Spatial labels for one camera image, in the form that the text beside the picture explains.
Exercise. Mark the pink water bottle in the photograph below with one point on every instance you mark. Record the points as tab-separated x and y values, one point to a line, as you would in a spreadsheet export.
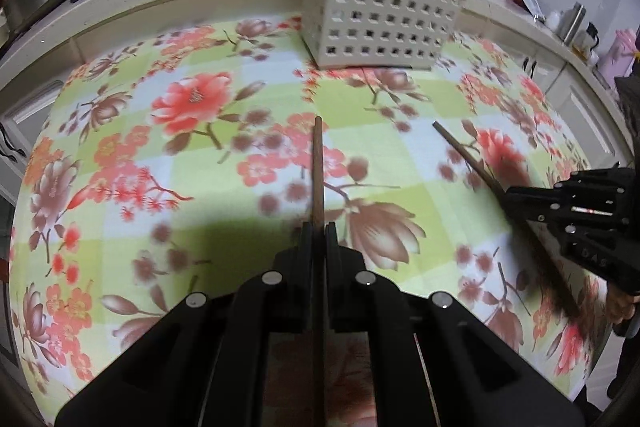
619	54

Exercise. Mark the person's right hand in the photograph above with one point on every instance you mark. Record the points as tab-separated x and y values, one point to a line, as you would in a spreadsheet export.
619	307

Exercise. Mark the floral checked tablecloth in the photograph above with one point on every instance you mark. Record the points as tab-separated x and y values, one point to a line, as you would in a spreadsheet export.
200	187

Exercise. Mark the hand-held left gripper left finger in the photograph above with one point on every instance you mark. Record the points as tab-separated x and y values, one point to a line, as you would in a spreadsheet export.
306	239

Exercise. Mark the steel thermos flask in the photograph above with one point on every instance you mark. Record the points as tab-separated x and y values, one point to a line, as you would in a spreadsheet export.
571	24

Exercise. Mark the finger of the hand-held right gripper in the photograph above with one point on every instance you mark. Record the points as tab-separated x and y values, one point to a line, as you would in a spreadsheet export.
600	187
535	204

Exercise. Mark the brown wooden chopstick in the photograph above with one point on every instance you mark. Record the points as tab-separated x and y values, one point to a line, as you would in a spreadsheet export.
470	157
318	167

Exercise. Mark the white jar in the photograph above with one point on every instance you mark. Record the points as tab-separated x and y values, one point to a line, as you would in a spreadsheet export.
552	20

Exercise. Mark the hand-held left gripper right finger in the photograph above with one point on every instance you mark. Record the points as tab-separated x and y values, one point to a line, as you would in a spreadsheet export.
331	239

